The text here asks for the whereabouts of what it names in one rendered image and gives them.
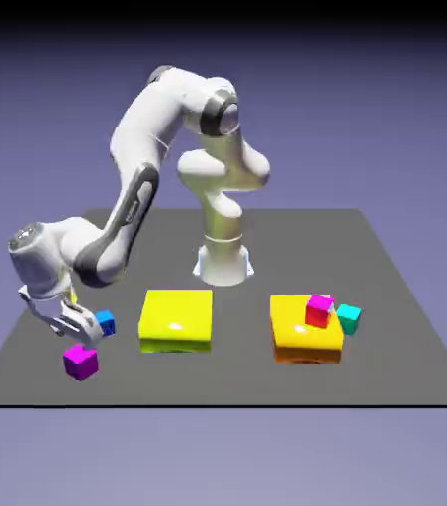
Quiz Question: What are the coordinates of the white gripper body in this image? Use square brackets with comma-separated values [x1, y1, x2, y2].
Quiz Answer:
[28, 298, 105, 352]

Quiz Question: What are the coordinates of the small teal cube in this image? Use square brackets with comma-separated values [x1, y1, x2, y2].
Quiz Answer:
[335, 303, 363, 337]

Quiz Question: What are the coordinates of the large orange box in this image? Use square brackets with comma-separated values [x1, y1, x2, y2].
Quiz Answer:
[269, 294, 345, 365]

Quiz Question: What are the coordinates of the small magenta cube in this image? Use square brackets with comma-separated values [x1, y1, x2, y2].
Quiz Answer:
[62, 344, 101, 382]

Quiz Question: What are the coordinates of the small blue cube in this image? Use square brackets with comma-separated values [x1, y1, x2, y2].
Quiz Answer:
[95, 309, 117, 338]

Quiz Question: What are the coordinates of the small red cube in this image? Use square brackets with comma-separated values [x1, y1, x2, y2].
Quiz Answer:
[304, 293, 336, 330]

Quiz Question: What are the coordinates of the large yellow box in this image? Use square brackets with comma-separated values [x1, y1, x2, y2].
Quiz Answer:
[137, 289, 214, 356]

